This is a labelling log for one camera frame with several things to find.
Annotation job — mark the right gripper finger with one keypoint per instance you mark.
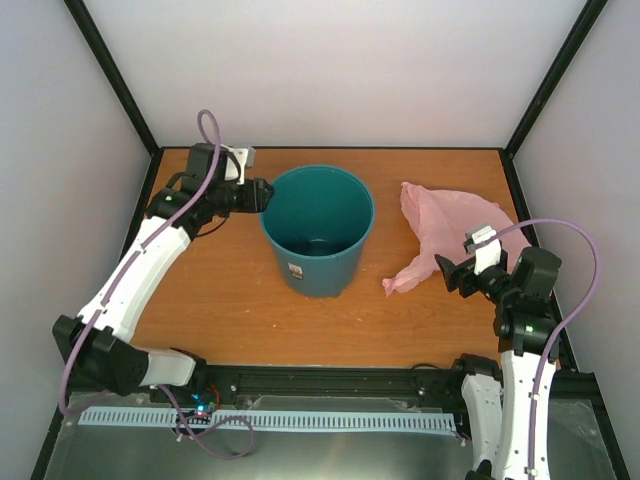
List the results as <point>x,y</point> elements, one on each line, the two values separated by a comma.
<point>453,279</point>
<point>445,264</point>

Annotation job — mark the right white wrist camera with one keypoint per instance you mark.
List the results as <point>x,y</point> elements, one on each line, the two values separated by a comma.
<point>485,246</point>

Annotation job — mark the pink plastic trash bag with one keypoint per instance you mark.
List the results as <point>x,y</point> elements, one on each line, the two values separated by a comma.
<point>440,219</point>

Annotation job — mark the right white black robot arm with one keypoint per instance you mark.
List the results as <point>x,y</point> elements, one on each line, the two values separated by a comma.
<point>508,401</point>

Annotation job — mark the right black frame post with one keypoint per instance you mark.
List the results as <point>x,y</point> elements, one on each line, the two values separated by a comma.
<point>575,38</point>

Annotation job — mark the teal plastic trash bin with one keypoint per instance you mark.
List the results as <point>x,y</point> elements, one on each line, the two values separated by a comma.
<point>319,219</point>

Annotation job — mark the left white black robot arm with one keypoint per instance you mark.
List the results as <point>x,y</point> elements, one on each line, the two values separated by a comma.
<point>96,343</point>

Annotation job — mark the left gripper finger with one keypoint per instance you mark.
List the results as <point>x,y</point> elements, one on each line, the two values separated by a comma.
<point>265,188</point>
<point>262,204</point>

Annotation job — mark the small lit circuit board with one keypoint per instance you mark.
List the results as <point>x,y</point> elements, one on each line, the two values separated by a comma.
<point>202,402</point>

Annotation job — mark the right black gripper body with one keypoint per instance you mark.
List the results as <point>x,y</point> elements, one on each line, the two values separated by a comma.
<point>467,287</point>

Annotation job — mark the left black frame post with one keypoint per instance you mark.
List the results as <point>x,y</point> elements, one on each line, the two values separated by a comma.
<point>102,54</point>

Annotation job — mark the black frame post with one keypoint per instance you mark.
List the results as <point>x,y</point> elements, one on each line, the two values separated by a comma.
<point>102,54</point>
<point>575,38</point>

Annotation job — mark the light blue cable duct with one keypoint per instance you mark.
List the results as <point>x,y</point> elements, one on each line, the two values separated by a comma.
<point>275,421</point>

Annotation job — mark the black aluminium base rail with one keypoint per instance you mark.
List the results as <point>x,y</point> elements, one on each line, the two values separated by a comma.
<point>436,388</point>

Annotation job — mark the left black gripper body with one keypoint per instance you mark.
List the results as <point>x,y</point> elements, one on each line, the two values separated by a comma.
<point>244,205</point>

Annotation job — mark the label sticker on bin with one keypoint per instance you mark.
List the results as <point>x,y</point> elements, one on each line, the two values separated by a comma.
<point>296,271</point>

